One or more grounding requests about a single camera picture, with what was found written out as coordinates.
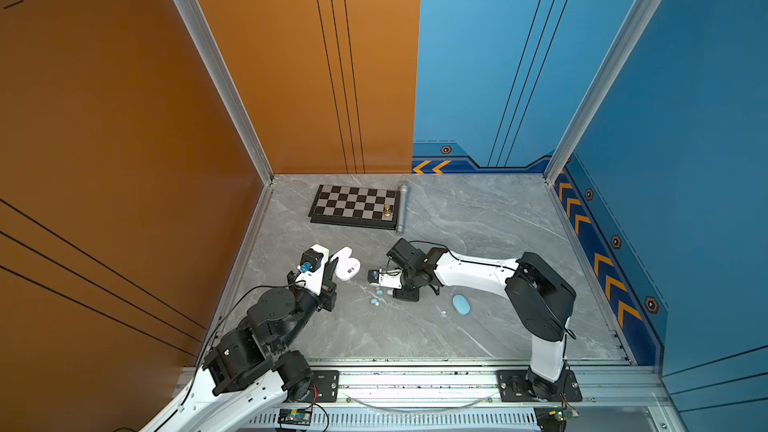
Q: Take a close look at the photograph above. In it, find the white earbud case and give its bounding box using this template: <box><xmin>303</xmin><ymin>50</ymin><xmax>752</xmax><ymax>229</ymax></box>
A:
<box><xmin>332</xmin><ymin>247</ymin><xmax>361</xmax><ymax>282</ymax></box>

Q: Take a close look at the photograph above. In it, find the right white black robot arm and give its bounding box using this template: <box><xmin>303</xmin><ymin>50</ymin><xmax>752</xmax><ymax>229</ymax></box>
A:
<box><xmin>367</xmin><ymin>239</ymin><xmax>577</xmax><ymax>402</ymax></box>

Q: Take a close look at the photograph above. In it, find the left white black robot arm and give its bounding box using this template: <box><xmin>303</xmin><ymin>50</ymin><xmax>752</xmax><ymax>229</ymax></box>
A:
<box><xmin>142</xmin><ymin>245</ymin><xmax>343</xmax><ymax>431</ymax></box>

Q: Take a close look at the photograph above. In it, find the blue earbud case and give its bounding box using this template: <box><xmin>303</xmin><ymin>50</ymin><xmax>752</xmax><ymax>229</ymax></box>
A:
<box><xmin>452</xmin><ymin>294</ymin><xmax>471</xmax><ymax>317</ymax></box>

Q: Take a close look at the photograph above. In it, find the black white chessboard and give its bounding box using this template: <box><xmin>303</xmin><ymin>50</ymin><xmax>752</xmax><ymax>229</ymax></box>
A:
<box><xmin>308</xmin><ymin>184</ymin><xmax>397</xmax><ymax>230</ymax></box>

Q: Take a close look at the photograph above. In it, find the left green circuit board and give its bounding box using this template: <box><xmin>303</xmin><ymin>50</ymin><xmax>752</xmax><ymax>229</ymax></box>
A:
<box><xmin>276</xmin><ymin>408</ymin><xmax>313</xmax><ymax>430</ymax></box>

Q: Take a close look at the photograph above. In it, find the right circuit board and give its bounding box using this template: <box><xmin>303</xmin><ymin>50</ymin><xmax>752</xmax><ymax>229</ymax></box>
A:
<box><xmin>534</xmin><ymin>408</ymin><xmax>580</xmax><ymax>432</ymax></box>

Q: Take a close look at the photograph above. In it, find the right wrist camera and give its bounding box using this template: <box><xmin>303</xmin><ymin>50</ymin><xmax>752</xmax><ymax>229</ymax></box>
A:
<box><xmin>367</xmin><ymin>269</ymin><xmax>403</xmax><ymax>289</ymax></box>

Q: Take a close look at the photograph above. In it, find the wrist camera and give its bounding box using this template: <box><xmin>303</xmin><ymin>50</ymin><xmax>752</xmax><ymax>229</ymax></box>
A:
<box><xmin>296</xmin><ymin>244</ymin><xmax>329</xmax><ymax>297</ymax></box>
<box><xmin>367</xmin><ymin>269</ymin><xmax>403</xmax><ymax>289</ymax></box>

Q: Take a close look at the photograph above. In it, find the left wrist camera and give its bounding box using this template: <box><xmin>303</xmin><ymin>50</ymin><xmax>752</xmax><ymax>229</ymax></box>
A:
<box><xmin>296</xmin><ymin>244</ymin><xmax>329</xmax><ymax>297</ymax></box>

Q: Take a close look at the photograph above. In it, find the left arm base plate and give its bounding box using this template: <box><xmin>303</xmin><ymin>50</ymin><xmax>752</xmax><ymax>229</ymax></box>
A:
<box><xmin>287</xmin><ymin>370</ymin><xmax>340</xmax><ymax>404</ymax></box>

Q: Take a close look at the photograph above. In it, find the aluminium front rail frame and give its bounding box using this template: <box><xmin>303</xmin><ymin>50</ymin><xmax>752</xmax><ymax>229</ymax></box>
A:
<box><xmin>237</xmin><ymin>360</ymin><xmax>684</xmax><ymax>431</ymax></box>

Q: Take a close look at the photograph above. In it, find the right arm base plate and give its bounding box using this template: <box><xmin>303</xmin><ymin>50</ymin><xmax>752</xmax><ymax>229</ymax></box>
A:
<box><xmin>496</xmin><ymin>368</ymin><xmax>583</xmax><ymax>403</ymax></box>

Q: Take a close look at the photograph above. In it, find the left aluminium corner post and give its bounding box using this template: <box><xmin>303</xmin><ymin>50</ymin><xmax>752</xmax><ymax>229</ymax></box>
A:
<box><xmin>148</xmin><ymin>0</ymin><xmax>275</xmax><ymax>185</ymax></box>

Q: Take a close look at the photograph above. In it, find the aluminium corner post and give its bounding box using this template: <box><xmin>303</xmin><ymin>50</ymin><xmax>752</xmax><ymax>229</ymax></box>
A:
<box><xmin>543</xmin><ymin>0</ymin><xmax>663</xmax><ymax>186</ymax></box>
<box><xmin>148</xmin><ymin>0</ymin><xmax>275</xmax><ymax>185</ymax></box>

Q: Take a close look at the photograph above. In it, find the right aluminium corner post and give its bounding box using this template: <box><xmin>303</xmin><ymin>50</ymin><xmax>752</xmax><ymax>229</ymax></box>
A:
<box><xmin>543</xmin><ymin>0</ymin><xmax>663</xmax><ymax>186</ymax></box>

